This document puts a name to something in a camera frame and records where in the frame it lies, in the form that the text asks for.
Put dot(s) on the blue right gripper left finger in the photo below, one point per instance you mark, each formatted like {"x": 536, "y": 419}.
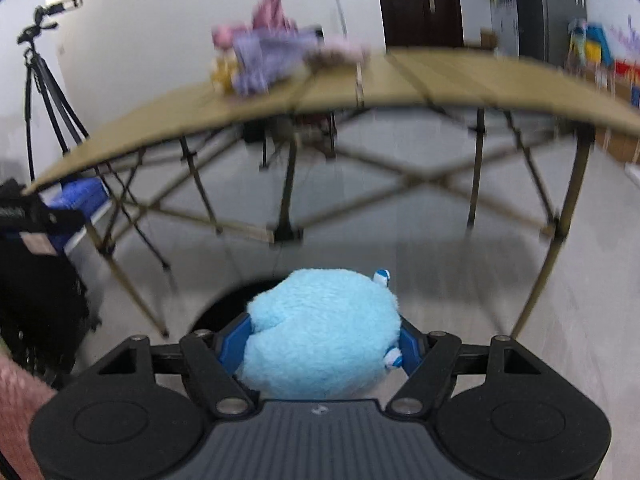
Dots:
{"x": 230, "y": 343}

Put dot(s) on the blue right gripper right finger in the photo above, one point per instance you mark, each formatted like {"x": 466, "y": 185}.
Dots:
{"x": 413, "y": 346}

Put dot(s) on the light blue plush toy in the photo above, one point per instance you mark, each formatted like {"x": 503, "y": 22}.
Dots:
{"x": 322, "y": 334}

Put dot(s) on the black round trash bin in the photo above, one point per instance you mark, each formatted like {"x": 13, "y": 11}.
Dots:
{"x": 232, "y": 303}

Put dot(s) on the black suitcase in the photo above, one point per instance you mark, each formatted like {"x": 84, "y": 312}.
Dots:
{"x": 45, "y": 309}

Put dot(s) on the blue cardboard box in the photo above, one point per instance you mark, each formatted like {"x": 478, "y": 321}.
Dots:
{"x": 84, "y": 196}

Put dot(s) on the black folding chair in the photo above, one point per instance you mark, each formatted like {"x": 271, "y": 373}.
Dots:
{"x": 319, "y": 130}

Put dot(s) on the purple cloth on table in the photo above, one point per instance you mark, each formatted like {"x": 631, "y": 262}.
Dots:
{"x": 277, "y": 66}

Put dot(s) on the pink satin cloth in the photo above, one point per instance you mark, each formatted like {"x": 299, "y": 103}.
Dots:
{"x": 260, "y": 20}

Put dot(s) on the dark brown entrance door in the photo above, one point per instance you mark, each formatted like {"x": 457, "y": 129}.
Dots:
{"x": 422, "y": 23}

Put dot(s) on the grey refrigerator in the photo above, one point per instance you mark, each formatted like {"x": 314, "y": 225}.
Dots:
{"x": 543, "y": 28}

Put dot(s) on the black camera tripod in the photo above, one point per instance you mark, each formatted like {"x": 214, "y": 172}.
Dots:
{"x": 66, "y": 124}

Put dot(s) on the white mop handle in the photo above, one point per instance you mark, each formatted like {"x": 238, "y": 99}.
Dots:
{"x": 341, "y": 18}

